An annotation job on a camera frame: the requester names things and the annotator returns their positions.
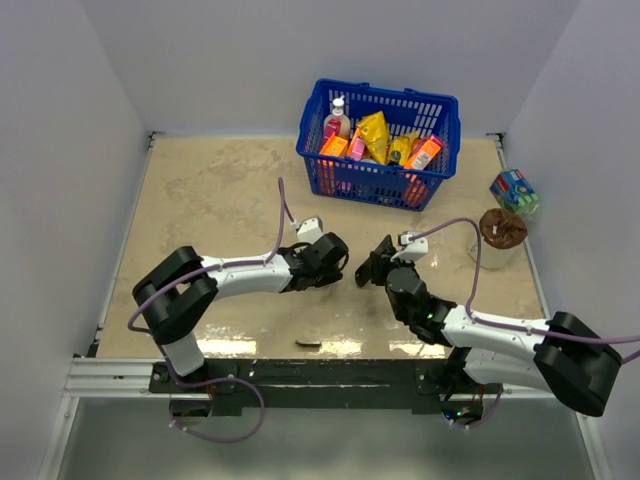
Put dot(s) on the black base frame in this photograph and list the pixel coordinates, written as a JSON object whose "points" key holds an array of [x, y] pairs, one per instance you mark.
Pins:
{"points": [[417, 385]]}

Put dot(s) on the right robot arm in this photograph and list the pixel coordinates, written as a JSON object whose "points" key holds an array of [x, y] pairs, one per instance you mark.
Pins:
{"points": [[560, 355]]}

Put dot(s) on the yellow green bag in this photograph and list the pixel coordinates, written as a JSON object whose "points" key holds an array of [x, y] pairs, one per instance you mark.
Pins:
{"points": [[400, 148]]}

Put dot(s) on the orange pink box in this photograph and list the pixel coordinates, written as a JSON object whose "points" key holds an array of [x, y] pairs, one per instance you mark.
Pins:
{"points": [[335, 146]]}

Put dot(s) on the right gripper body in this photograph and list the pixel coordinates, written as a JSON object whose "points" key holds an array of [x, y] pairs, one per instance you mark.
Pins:
{"points": [[397, 263]]}

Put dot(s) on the orange carton box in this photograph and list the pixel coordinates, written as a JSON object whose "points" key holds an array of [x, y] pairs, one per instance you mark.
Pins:
{"points": [[424, 152]]}

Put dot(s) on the blue green sponge pack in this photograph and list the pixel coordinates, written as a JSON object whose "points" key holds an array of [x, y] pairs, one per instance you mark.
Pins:
{"points": [[513, 193]]}

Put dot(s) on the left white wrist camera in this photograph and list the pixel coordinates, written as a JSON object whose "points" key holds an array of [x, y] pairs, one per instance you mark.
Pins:
{"points": [[310, 230]]}

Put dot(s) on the blue plastic basket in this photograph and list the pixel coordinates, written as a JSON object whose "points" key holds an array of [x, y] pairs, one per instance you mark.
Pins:
{"points": [[366, 180]]}

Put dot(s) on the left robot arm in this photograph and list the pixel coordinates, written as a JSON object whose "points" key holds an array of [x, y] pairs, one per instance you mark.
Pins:
{"points": [[173, 297]]}

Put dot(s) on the black battery cover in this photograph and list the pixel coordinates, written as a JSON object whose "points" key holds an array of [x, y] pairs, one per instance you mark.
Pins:
{"points": [[308, 344]]}

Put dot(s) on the white pump bottle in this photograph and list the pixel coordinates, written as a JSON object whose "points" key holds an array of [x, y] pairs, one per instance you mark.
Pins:
{"points": [[337, 122]]}

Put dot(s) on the brown lidded white cup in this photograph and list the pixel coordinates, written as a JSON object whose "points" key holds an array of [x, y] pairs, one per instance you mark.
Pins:
{"points": [[501, 232]]}

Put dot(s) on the yellow snack bag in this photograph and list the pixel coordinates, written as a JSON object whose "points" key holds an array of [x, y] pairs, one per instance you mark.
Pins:
{"points": [[375, 133]]}

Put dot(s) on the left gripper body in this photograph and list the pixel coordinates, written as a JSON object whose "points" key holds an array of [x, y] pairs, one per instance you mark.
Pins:
{"points": [[327, 276]]}

